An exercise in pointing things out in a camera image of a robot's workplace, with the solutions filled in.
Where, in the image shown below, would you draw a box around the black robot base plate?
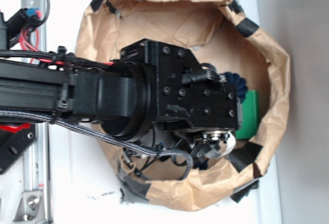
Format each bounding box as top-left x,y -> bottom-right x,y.
1,124 -> 36,175

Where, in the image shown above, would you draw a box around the dark blue rope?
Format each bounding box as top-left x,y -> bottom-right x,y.
193,71 -> 248,170

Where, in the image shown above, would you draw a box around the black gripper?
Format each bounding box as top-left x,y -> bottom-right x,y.
120,39 -> 240,142

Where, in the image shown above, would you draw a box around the silver corner bracket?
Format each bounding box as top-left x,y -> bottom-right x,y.
12,190 -> 47,223

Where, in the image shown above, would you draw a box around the red and black wires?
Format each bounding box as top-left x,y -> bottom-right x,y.
0,0 -> 114,68

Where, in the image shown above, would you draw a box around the aluminium frame rail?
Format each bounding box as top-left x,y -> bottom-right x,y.
21,0 -> 53,223

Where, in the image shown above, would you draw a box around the grey braided cable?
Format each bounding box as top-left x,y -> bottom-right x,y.
0,109 -> 194,181

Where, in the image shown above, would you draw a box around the brown paper bag bin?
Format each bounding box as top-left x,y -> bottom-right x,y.
76,0 -> 290,211

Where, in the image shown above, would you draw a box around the green box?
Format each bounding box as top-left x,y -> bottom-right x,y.
235,90 -> 260,140

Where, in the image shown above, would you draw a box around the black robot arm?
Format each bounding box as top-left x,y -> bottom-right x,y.
1,39 -> 241,141

